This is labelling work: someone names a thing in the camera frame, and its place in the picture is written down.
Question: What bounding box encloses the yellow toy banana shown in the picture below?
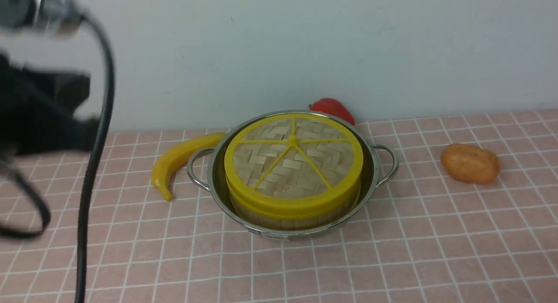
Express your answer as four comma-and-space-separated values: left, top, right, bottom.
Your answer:
151, 133, 226, 202

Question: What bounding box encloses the orange toy bread roll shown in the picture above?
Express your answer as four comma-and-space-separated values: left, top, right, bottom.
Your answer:
440, 143, 501, 184

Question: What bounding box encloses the bamboo steamer basket yellow rim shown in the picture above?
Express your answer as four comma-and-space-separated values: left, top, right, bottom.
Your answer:
229, 181, 361, 231

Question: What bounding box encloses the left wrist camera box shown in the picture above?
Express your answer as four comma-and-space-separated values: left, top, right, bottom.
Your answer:
0, 0, 85, 35

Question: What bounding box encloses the red toy bell pepper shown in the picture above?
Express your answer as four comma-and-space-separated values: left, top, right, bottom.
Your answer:
309, 98, 356, 126

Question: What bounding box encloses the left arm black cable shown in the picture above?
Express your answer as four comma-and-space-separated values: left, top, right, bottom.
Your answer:
0, 13, 116, 303

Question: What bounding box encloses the woven bamboo steamer lid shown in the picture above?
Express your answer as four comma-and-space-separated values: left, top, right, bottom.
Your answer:
224, 113, 364, 220

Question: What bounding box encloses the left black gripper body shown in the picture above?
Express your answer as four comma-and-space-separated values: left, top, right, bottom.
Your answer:
0, 54, 100, 157

